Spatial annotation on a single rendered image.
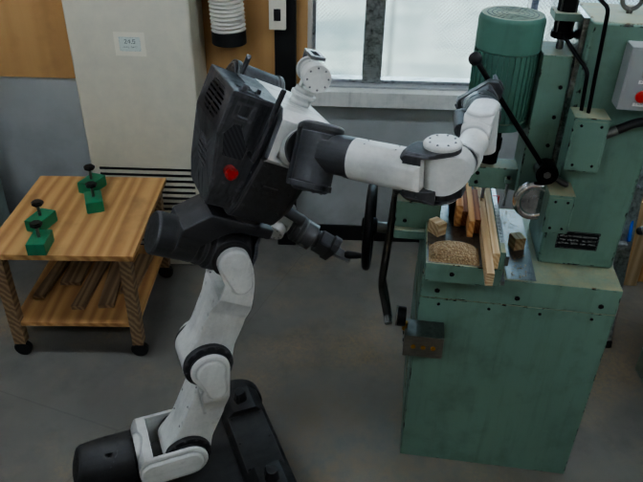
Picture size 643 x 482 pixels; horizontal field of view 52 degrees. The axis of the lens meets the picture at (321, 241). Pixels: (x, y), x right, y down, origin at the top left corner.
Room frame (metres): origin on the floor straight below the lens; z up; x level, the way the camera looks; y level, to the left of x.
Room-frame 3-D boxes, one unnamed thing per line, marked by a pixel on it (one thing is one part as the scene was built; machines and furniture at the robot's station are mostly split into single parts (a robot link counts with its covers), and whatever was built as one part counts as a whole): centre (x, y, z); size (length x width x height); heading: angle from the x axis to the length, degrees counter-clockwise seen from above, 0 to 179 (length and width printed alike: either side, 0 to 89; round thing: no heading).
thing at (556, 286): (1.80, -0.61, 0.76); 0.57 x 0.45 x 0.09; 83
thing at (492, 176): (1.81, -0.51, 1.03); 0.14 x 0.07 x 0.09; 83
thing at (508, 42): (1.82, -0.49, 1.35); 0.18 x 0.18 x 0.31
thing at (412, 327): (1.58, -0.32, 0.58); 0.12 x 0.08 x 0.08; 83
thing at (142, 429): (1.40, 0.46, 0.28); 0.21 x 0.20 x 0.13; 113
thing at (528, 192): (1.68, -0.61, 1.02); 0.12 x 0.03 x 0.12; 83
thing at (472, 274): (1.81, -0.38, 0.87); 0.61 x 0.30 x 0.06; 173
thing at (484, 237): (1.73, -0.48, 0.92); 0.62 x 0.02 x 0.04; 173
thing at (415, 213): (1.82, -0.30, 0.91); 0.15 x 0.14 x 0.09; 173
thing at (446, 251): (1.57, -0.37, 0.92); 0.14 x 0.09 x 0.04; 83
